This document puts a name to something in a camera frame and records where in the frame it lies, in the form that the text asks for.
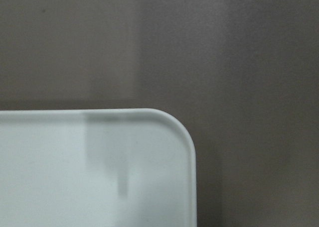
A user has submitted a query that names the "white rabbit print tray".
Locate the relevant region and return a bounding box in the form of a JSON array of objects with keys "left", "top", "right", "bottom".
[{"left": 0, "top": 109, "right": 197, "bottom": 227}]

